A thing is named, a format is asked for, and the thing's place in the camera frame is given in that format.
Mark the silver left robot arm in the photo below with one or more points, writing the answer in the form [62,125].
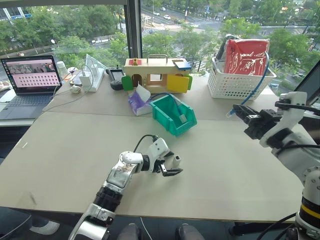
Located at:
[117,176]

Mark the white perforated plastic basket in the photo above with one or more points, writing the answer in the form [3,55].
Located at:
[232,86]

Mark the small white plug adapter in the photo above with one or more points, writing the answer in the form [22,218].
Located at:
[95,69]

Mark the dark window frame post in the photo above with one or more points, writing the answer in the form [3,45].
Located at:
[133,35]

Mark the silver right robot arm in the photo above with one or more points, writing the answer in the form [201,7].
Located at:
[297,150]

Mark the black handheld remote controller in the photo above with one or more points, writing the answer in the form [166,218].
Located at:
[117,76]

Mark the green plastic bin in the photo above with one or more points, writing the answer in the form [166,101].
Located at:
[163,117]

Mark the wooden lock box toy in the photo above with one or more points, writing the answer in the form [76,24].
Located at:
[152,66]

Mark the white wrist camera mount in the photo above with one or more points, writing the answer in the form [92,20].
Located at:
[158,148]
[292,112]

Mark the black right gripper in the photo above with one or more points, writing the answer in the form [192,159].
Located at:
[262,122]

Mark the white charger block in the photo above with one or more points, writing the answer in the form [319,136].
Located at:
[85,80]

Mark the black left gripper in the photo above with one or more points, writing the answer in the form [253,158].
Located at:
[158,167]

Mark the open grey laptop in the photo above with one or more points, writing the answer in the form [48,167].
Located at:
[27,82]

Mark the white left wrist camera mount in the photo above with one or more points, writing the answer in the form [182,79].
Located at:
[158,148]

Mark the white power strip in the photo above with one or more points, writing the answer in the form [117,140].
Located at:
[96,80]

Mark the red package in plastic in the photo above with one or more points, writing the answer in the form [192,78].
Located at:
[246,56]

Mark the purple tissue box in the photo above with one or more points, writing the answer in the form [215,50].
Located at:
[137,102]

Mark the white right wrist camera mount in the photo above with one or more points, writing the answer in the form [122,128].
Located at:
[292,112]

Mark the black item in basket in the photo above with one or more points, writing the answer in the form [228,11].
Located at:
[221,50]

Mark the small white rounded device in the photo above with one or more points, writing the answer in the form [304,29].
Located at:
[75,89]

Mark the clear triangular plastic cover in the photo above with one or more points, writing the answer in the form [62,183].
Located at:
[96,62]

